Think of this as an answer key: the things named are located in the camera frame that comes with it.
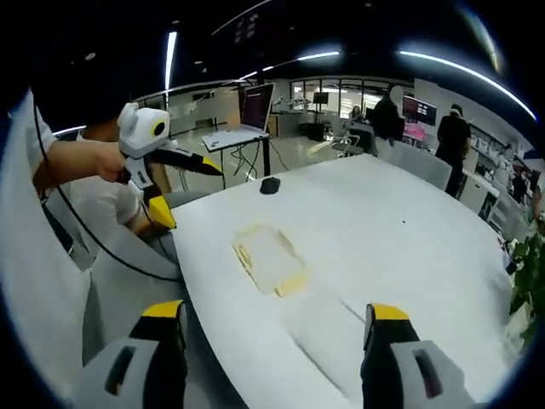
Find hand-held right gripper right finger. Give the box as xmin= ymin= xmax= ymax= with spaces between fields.
xmin=360 ymin=302 xmax=476 ymax=409

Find green potted plant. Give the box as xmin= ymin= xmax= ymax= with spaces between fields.
xmin=507 ymin=232 xmax=545 ymax=346

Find black computer mouse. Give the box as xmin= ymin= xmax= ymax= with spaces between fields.
xmin=260 ymin=176 xmax=283 ymax=196

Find open white laptop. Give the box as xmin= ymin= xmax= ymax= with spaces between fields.
xmin=200 ymin=83 xmax=276 ymax=153

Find black cable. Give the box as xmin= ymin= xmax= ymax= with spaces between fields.
xmin=32 ymin=101 xmax=182 ymax=282

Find white office chair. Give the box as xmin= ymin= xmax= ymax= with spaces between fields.
xmin=330 ymin=132 xmax=364 ymax=155

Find clear plastic food container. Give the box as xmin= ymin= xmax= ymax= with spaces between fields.
xmin=231 ymin=221 xmax=315 ymax=299

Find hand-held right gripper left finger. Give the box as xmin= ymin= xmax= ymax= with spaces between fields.
xmin=74 ymin=299 xmax=189 ymax=409

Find person's left hand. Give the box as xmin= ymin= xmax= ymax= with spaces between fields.
xmin=95 ymin=145 xmax=129 ymax=185

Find grey chair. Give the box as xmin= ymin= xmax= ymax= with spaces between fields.
xmin=377 ymin=140 xmax=453 ymax=192

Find computer monitor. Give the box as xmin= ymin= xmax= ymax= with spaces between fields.
xmin=402 ymin=95 xmax=439 ymax=127

